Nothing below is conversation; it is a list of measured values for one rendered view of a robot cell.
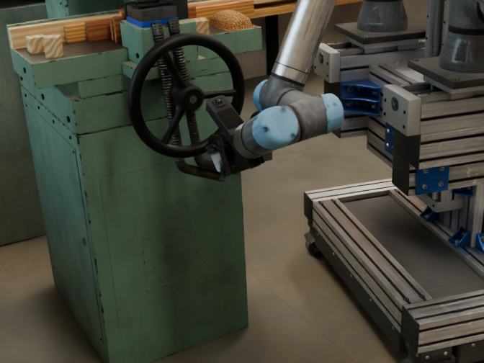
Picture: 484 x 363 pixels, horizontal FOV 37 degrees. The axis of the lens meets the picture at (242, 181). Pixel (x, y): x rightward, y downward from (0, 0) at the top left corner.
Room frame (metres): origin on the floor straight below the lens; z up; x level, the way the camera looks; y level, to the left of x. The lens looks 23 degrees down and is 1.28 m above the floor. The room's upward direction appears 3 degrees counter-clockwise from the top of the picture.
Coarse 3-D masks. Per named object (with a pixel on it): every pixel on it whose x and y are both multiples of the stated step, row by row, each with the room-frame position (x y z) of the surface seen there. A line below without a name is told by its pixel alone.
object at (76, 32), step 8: (248, 0) 2.05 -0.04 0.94; (200, 8) 1.97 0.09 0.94; (208, 8) 1.98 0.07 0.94; (216, 8) 1.99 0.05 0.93; (224, 8) 2.00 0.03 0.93; (232, 8) 2.02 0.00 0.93; (240, 8) 2.03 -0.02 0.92; (248, 8) 2.04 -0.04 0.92; (200, 16) 1.97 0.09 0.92; (208, 16) 1.98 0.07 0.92; (72, 24) 1.82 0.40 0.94; (80, 24) 1.82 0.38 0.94; (72, 32) 1.80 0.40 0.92; (80, 32) 1.81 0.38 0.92; (72, 40) 1.80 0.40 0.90; (80, 40) 1.81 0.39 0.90
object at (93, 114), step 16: (192, 80) 1.78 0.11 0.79; (208, 80) 1.80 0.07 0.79; (224, 80) 1.82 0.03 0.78; (48, 96) 1.83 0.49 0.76; (64, 96) 1.69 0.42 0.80; (96, 96) 1.66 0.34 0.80; (112, 96) 1.68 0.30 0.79; (144, 96) 1.72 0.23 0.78; (160, 96) 1.74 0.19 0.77; (64, 112) 1.71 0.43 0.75; (80, 112) 1.64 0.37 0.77; (96, 112) 1.66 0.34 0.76; (112, 112) 1.68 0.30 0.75; (128, 112) 1.70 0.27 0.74; (144, 112) 1.72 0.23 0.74; (160, 112) 1.74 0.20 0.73; (80, 128) 1.64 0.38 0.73; (96, 128) 1.66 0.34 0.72
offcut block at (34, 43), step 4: (28, 36) 1.72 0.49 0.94; (32, 36) 1.72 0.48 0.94; (36, 36) 1.72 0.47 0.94; (40, 36) 1.71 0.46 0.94; (44, 36) 1.71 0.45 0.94; (28, 40) 1.70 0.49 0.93; (32, 40) 1.70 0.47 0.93; (36, 40) 1.70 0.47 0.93; (40, 40) 1.71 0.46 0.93; (28, 44) 1.71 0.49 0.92; (32, 44) 1.70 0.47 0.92; (36, 44) 1.70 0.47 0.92; (40, 44) 1.71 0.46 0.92; (28, 48) 1.71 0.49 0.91; (32, 48) 1.70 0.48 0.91; (36, 48) 1.70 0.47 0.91; (40, 48) 1.70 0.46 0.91; (32, 52) 1.69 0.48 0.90; (36, 52) 1.70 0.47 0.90; (40, 52) 1.70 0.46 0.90
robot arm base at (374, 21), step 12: (372, 0) 2.15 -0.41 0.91; (384, 0) 2.13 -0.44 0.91; (396, 0) 2.14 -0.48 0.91; (360, 12) 2.19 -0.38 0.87; (372, 12) 2.14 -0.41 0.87; (384, 12) 2.12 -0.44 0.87; (396, 12) 2.13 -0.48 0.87; (360, 24) 2.16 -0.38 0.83; (372, 24) 2.13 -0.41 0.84; (384, 24) 2.11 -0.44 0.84; (396, 24) 2.12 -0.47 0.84
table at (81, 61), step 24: (24, 48) 1.76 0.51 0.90; (72, 48) 1.73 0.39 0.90; (96, 48) 1.72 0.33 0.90; (120, 48) 1.71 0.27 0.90; (240, 48) 1.85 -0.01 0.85; (24, 72) 1.66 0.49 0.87; (48, 72) 1.61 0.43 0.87; (72, 72) 1.64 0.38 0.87; (96, 72) 1.67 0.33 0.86; (120, 72) 1.69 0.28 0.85; (192, 72) 1.68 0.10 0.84
